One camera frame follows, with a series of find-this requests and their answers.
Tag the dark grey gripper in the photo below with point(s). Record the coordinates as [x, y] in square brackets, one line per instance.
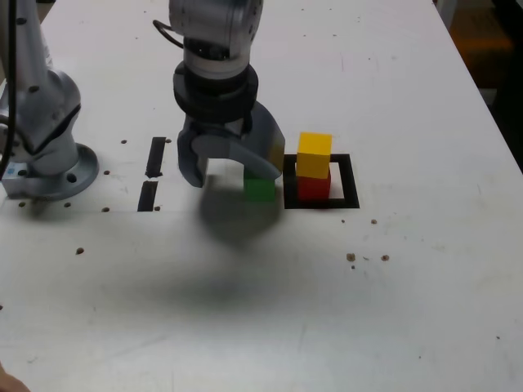
[216, 128]

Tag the green cube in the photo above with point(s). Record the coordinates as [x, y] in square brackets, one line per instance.
[259, 191]

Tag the yellow cube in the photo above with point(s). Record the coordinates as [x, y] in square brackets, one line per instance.
[314, 157]

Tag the red cube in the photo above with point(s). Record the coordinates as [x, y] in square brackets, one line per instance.
[314, 188]

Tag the black tape square outline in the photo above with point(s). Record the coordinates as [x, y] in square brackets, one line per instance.
[351, 183]

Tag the person's hand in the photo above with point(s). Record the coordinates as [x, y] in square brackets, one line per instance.
[8, 381]

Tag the black tape strip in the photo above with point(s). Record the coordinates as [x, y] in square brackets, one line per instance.
[157, 155]

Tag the clear plastic water bottle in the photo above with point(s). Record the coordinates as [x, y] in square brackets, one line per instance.
[48, 57]

